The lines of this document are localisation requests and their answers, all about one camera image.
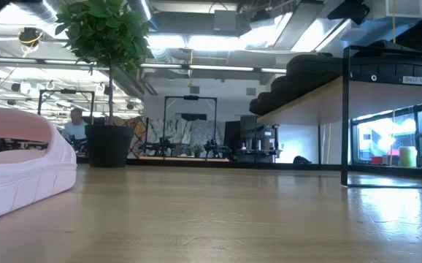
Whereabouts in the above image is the pink foam slide sandal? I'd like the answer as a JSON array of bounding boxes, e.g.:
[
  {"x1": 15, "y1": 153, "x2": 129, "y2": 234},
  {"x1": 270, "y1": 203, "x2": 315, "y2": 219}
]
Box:
[{"x1": 0, "y1": 104, "x2": 78, "y2": 225}]

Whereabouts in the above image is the black cabinet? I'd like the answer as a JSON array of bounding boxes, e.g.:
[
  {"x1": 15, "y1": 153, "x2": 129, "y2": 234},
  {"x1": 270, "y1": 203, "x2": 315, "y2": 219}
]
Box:
[{"x1": 223, "y1": 120, "x2": 243, "y2": 159}]

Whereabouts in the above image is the dark equipment cart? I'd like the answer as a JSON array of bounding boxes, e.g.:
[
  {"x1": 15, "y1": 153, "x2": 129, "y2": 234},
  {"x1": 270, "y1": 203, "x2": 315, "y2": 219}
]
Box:
[{"x1": 234, "y1": 123, "x2": 281, "y2": 164}]

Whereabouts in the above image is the long ceiling light strip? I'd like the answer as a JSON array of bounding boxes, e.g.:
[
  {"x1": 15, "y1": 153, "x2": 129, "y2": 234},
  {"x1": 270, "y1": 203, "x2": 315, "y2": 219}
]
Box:
[{"x1": 139, "y1": 62, "x2": 288, "y2": 74}]

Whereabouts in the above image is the potted green plant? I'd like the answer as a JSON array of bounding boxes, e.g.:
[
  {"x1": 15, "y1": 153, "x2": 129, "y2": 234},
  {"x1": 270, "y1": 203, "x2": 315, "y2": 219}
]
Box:
[{"x1": 54, "y1": 0, "x2": 152, "y2": 168}]

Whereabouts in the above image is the grey ceiling box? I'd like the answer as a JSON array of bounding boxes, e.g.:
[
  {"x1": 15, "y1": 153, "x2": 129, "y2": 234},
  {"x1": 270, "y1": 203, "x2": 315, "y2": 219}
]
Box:
[{"x1": 213, "y1": 9, "x2": 238, "y2": 32}]

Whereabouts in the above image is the person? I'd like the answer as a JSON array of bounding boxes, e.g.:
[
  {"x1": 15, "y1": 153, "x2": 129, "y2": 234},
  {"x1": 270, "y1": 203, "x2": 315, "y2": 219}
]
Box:
[{"x1": 63, "y1": 107, "x2": 88, "y2": 142}]

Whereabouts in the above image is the yellow-green cup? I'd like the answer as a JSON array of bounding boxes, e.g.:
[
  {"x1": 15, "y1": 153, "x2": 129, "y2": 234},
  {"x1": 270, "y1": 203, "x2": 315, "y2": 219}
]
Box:
[{"x1": 399, "y1": 145, "x2": 418, "y2": 168}]

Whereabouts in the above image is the white ceiling unit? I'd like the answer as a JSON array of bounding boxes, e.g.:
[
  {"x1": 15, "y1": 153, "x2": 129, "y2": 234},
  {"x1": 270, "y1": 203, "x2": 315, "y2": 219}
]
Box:
[{"x1": 373, "y1": 0, "x2": 422, "y2": 21}]

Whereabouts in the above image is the black background station frame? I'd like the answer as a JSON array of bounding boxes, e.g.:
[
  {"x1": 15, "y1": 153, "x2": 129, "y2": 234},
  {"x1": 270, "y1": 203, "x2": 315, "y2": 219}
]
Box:
[{"x1": 163, "y1": 95, "x2": 218, "y2": 158}]

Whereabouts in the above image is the colourful painted wall panel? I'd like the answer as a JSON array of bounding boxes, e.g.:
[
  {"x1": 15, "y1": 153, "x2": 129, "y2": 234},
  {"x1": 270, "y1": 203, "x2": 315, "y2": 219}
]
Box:
[{"x1": 114, "y1": 115, "x2": 226, "y2": 158}]

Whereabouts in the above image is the black aluminium rig frame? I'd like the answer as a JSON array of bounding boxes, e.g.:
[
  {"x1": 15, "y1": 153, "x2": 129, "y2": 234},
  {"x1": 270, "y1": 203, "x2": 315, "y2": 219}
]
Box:
[{"x1": 126, "y1": 157, "x2": 422, "y2": 180}]

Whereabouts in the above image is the black frame wooden shelf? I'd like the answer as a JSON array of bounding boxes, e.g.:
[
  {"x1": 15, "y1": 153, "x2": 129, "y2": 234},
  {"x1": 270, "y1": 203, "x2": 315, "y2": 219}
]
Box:
[{"x1": 256, "y1": 44, "x2": 422, "y2": 189}]

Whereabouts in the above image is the round ceiling device yellow cable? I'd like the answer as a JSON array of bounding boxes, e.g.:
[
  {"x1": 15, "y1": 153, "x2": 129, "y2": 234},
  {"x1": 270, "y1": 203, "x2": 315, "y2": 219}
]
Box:
[{"x1": 17, "y1": 27, "x2": 45, "y2": 48}]

